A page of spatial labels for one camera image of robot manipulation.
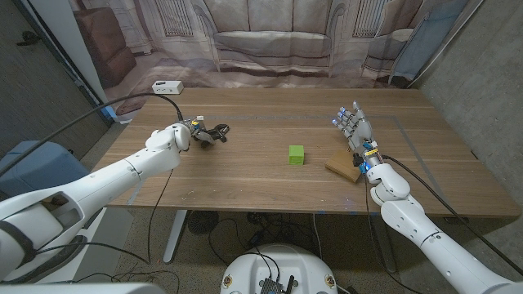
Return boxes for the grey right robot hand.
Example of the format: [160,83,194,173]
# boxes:
[332,100,382,170]

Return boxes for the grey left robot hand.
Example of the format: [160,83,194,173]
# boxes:
[181,116,217,148]

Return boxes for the black grip strengthener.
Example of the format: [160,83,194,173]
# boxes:
[191,123,230,150]

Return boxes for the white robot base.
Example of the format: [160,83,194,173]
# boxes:
[220,243,339,294]

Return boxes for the green block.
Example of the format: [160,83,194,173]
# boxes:
[288,145,306,167]

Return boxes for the brown wooden board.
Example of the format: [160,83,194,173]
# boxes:
[324,149,363,184]

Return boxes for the white power strip box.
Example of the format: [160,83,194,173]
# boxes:
[151,80,184,96]

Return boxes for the grey tape outline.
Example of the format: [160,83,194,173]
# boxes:
[127,114,455,214]

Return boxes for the black round fan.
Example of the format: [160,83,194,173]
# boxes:
[187,210,220,236]

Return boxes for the white table leg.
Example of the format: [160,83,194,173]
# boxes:
[162,210,189,265]

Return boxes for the grey table leg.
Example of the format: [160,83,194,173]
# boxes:
[369,214,397,274]

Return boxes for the printed sofa room backdrop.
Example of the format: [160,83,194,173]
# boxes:
[67,0,485,123]

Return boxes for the blue-grey round stool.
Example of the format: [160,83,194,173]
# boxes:
[0,140,89,201]

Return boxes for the black module with antenna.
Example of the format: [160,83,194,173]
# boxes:
[259,275,295,294]

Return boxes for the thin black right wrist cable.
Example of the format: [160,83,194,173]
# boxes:
[363,181,422,293]

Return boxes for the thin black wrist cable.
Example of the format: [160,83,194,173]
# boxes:
[145,169,175,265]
[363,181,422,293]

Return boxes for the thin black left wrist cable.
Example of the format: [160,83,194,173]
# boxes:
[145,169,175,265]

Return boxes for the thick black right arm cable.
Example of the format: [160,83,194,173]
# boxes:
[382,154,523,275]

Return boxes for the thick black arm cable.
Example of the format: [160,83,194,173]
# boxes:
[382,154,523,275]
[0,92,185,177]

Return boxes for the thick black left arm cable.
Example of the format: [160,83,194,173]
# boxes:
[0,92,185,177]

